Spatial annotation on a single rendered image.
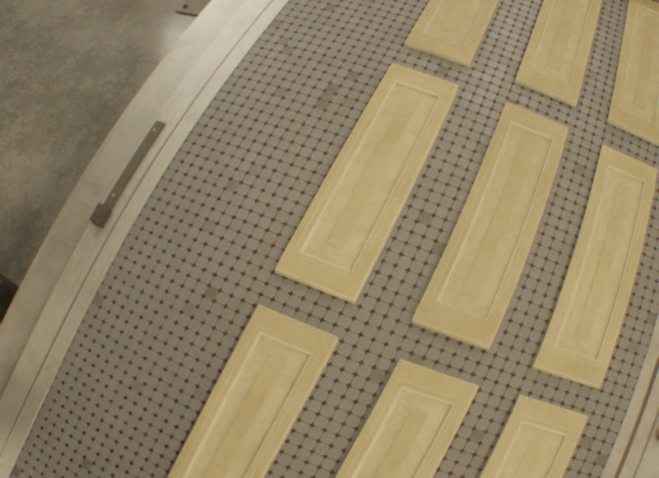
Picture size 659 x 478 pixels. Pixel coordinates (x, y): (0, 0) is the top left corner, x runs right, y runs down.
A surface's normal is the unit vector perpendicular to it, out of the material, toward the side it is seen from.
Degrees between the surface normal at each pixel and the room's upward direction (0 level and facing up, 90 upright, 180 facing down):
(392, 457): 0
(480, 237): 11
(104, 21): 0
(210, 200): 0
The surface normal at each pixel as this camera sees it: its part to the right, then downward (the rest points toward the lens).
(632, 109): -0.16, -0.33
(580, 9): 0.09, -0.43
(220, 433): -0.25, -0.55
